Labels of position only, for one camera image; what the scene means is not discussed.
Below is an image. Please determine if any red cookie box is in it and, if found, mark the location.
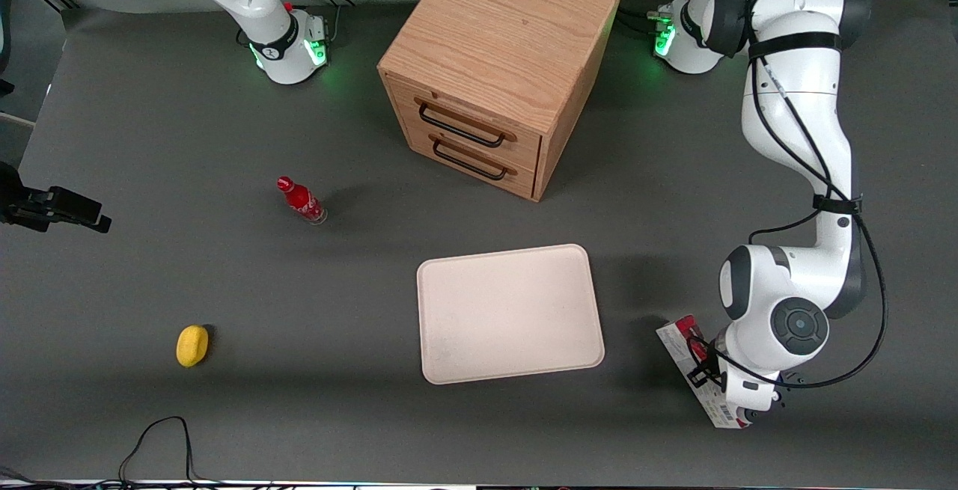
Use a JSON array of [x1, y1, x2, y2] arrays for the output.
[[656, 315, 749, 429]]

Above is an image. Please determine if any beige rectangular tray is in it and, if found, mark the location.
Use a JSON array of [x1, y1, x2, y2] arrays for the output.
[[416, 244, 605, 385]]

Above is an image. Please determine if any wooden drawer front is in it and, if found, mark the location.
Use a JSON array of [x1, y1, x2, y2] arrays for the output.
[[404, 120, 538, 200], [388, 75, 543, 171]]

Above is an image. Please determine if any wooden drawer cabinet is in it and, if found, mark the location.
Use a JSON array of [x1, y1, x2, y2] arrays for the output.
[[378, 0, 623, 203]]

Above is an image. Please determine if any red soda bottle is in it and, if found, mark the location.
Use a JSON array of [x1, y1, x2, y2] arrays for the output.
[[276, 176, 329, 226]]

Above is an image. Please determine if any yellow lemon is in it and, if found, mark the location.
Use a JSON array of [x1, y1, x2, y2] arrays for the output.
[[176, 325, 210, 368]]

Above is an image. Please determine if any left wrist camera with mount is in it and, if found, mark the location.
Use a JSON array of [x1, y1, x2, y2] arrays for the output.
[[686, 334, 725, 391]]

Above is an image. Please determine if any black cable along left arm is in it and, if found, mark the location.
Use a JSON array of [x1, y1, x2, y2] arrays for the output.
[[687, 0, 889, 391]]

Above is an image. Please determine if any black metal drawer handle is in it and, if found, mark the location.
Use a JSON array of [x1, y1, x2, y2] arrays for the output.
[[430, 135, 518, 181], [415, 99, 517, 150]]

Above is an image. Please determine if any black looped cable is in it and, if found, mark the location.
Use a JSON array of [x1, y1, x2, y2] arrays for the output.
[[118, 416, 225, 488]]

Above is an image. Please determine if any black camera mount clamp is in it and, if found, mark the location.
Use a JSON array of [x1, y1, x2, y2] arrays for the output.
[[0, 162, 113, 234]]

